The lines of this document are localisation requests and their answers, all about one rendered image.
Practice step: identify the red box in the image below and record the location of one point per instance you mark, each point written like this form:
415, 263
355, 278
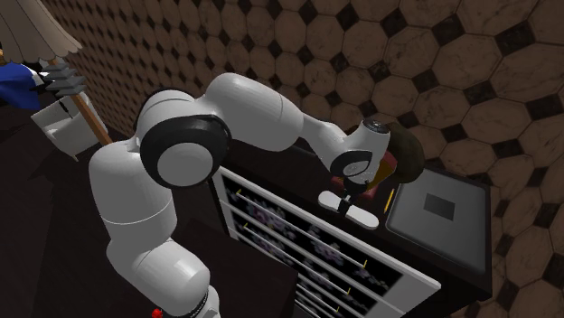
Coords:
390, 159

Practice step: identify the blue cloth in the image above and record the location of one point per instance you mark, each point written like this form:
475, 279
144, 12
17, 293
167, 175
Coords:
15, 86

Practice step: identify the dark olive round object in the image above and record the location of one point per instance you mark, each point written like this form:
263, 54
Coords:
407, 154

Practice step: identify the white open box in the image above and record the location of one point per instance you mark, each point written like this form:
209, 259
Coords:
61, 127

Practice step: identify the orange wedge-shaped object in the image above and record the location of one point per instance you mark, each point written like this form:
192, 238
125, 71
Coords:
382, 173

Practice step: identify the grey tiered pagoda ornament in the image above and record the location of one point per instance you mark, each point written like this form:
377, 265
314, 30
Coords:
64, 81

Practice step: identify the yellow pen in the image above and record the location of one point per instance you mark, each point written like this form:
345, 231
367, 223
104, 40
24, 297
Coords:
388, 201

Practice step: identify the floor lamp with beige shade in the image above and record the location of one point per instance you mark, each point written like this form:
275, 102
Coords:
31, 31

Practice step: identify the dark chest of drawers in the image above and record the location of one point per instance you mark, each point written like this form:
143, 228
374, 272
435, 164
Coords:
282, 176

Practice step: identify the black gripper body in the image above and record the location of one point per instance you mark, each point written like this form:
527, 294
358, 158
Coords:
354, 186

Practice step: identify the white flat oblong remote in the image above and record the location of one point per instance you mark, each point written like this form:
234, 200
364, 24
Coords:
363, 216

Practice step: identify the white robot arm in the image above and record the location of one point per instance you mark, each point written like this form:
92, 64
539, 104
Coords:
132, 189

